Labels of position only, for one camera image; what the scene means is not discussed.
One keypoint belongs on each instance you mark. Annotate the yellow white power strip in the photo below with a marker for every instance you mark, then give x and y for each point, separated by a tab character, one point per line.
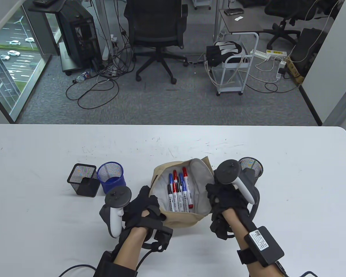
276	53

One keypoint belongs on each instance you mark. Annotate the black swivel office chair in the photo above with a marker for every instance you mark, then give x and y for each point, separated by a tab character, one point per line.
288	8

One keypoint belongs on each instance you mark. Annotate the red cap white marker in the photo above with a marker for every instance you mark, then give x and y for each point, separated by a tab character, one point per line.
174	174
175	199
186	180

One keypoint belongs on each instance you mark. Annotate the black computer tower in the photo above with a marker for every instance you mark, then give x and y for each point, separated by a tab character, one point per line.
80	34

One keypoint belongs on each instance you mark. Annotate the white wheeled cart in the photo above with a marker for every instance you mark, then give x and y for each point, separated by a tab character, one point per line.
201	3

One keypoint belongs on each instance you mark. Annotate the person's right hand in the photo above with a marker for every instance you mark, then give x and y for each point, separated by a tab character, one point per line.
222	199

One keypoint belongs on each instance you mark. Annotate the beige velcro pencil pouch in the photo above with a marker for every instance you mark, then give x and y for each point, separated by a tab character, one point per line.
181	220

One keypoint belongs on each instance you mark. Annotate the plastic bottle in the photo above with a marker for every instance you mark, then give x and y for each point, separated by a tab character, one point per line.
82	77

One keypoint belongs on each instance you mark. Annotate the cardboard box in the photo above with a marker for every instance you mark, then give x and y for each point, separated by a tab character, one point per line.
294	72

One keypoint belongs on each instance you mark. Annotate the black square mesh pen holder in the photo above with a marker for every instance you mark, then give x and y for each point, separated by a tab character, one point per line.
86	189

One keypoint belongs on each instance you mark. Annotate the person's left hand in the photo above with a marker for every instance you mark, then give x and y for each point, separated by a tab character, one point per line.
138	207

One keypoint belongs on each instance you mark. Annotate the black flat device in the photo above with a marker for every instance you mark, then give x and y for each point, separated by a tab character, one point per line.
233	12

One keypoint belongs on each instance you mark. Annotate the black round mesh pen cup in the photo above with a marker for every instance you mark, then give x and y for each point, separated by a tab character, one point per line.
255	167

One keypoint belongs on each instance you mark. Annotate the black mesh office chair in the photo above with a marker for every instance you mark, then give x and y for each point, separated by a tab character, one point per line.
155	23

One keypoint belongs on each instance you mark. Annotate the blue mesh pen cup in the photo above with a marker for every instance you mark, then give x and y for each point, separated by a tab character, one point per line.
112	184

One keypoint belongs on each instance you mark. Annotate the person's right forearm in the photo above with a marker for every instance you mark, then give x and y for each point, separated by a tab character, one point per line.
238	228

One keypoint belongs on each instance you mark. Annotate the white rolling cart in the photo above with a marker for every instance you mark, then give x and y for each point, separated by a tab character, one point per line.
232	88

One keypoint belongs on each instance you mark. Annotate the black keyboard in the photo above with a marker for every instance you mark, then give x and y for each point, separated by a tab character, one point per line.
43	3

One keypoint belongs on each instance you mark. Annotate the white plug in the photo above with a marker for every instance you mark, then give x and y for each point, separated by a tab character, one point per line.
278	76

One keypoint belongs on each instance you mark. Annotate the white grey hand controller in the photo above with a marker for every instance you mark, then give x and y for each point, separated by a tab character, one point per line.
227	171
115	222

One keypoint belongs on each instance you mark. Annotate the black and white bag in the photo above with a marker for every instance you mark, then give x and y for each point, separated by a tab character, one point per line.
216	56

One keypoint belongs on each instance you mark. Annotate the glass window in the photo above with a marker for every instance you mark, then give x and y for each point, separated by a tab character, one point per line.
14	57

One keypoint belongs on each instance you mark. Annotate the white power adapter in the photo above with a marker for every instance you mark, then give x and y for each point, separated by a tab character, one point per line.
282	64

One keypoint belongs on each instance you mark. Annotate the grey office desk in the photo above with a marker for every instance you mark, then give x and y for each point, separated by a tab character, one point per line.
248	26

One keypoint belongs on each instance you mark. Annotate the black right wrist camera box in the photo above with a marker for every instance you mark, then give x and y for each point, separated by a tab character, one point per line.
265	245

